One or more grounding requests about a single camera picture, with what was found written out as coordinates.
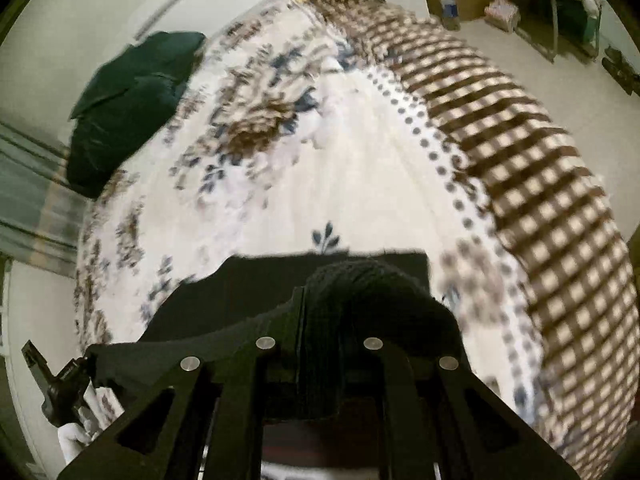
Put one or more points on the teal striped curtain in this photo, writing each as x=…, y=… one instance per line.
x=41, y=215

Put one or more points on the floral cream bed blanket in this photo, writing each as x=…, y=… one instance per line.
x=287, y=141

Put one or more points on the plastic water bottle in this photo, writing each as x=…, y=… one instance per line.
x=450, y=14

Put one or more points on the black cloth garment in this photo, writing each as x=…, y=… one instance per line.
x=382, y=295

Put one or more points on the dark green pillow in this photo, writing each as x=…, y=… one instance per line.
x=124, y=104

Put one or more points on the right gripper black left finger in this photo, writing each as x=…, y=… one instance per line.
x=199, y=405

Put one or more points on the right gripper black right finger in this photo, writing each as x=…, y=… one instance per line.
x=437, y=420

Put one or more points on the brown checkered bedspread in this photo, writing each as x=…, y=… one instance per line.
x=549, y=212

